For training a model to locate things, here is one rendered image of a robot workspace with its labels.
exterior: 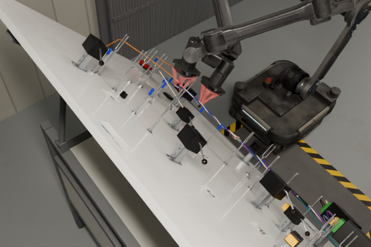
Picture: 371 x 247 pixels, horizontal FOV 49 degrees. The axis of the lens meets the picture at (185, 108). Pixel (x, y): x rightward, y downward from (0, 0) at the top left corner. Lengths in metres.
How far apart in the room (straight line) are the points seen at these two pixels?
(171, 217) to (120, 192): 1.00
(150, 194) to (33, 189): 2.01
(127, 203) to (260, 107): 1.37
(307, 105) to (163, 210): 2.23
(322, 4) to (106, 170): 1.07
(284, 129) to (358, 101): 0.89
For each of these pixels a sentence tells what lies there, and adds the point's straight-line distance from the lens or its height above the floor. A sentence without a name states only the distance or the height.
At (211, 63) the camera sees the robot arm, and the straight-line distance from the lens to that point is 1.58.
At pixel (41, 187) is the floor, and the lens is 2.72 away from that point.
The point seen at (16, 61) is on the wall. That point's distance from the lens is 2.82.
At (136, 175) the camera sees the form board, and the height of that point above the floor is 1.65.
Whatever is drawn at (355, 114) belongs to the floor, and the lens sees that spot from 3.31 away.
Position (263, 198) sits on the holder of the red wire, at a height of 1.27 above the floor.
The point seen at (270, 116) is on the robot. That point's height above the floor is 0.24.
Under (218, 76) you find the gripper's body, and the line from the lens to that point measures 1.61.
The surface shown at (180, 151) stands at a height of 1.50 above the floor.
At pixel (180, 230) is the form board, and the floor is 1.65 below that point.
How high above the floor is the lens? 2.33
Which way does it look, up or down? 51 degrees down
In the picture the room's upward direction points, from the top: 6 degrees clockwise
